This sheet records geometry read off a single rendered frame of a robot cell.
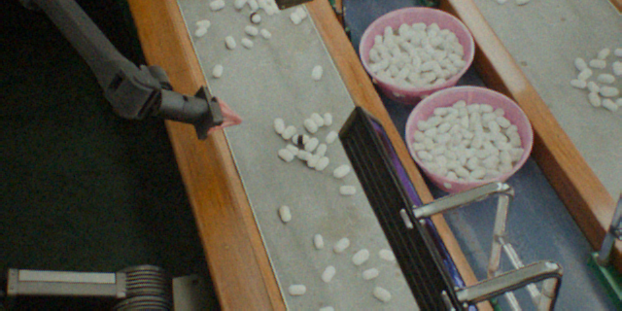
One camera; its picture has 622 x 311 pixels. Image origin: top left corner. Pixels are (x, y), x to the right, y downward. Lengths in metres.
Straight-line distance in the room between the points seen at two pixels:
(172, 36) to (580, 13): 0.99
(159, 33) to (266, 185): 0.53
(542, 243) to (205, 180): 0.71
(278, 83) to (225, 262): 0.50
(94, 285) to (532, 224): 0.89
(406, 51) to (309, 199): 0.48
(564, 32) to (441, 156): 0.47
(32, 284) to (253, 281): 0.40
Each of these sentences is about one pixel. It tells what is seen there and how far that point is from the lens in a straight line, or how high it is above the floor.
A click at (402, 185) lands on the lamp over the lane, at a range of 1.34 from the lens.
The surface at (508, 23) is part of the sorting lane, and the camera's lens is 2.10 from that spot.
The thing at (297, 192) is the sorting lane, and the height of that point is 0.74.
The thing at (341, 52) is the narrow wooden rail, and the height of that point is 0.76.
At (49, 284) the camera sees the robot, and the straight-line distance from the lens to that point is 1.66.
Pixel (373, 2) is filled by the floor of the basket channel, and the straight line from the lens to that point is 2.25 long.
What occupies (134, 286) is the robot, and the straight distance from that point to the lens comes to 1.68.
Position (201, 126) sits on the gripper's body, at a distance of 1.72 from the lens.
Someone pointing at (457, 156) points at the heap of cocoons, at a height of 0.74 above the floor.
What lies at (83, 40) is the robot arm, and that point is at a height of 1.06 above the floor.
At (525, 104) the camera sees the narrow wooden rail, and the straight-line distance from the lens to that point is 1.90.
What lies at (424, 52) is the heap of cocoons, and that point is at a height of 0.74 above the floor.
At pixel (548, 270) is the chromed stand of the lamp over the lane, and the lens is 1.26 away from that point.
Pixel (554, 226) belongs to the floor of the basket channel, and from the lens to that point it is 1.83.
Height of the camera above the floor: 2.21
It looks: 51 degrees down
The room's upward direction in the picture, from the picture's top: 8 degrees counter-clockwise
